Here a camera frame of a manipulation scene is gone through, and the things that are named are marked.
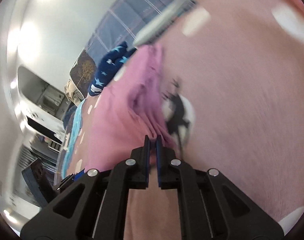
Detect navy star-patterned cloth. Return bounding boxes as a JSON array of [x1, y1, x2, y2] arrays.
[[87, 41, 137, 97]]

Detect folded grey white clothes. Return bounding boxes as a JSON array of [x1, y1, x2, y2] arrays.
[[132, 0, 198, 47]]

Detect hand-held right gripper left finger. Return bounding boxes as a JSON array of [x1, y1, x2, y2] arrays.
[[20, 135, 151, 240]]

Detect dark tree-print pillow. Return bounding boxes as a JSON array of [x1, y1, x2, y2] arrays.
[[69, 49, 97, 98]]

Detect black white printed cloth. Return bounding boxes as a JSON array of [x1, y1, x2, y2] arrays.
[[161, 79, 196, 153]]

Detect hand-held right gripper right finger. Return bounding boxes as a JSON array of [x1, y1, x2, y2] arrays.
[[155, 135, 284, 240]]

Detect pink garment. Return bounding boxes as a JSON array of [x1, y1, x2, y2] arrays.
[[83, 44, 192, 240]]

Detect pink dotted bed sheet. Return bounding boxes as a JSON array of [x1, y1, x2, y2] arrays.
[[59, 0, 304, 240]]

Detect blue plaid pillow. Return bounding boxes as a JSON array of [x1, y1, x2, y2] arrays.
[[84, 0, 205, 63]]

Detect beige cloth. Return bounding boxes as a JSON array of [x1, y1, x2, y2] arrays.
[[64, 79, 84, 103]]

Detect turquoise cloth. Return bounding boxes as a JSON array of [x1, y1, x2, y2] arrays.
[[61, 104, 86, 178]]

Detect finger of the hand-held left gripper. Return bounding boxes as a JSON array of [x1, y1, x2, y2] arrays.
[[53, 170, 87, 191]]

